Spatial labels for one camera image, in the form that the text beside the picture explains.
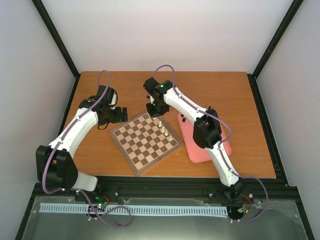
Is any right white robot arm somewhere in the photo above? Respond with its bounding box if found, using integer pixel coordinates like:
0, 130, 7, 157
143, 77, 245, 196

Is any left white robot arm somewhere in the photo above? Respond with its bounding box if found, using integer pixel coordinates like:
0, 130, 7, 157
35, 85, 128, 202

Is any wooden folding chess board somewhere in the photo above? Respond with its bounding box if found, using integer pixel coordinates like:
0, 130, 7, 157
109, 111, 184, 177

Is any pink rubber tray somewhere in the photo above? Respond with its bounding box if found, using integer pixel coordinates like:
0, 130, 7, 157
178, 107, 231, 164

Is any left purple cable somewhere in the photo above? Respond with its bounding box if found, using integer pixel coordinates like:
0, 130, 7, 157
41, 69, 132, 228

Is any purple cable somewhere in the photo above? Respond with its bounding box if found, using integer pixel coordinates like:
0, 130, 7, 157
41, 69, 132, 228
151, 64, 269, 223

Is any light blue cable duct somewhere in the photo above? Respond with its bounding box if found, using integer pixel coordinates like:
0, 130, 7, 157
38, 203, 228, 218

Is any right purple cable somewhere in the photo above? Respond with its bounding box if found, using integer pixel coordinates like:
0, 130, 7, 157
151, 64, 269, 223

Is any black aluminium frame rail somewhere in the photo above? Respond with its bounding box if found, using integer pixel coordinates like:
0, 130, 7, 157
32, 175, 298, 204

